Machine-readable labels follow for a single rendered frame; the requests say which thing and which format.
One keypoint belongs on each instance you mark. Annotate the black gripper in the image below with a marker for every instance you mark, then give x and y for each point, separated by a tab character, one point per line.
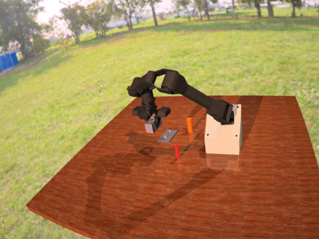
160	113

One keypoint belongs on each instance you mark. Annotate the orange cylinder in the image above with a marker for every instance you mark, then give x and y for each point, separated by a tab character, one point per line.
189	125

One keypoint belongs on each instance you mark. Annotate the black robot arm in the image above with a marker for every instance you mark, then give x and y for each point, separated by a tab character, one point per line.
175	83

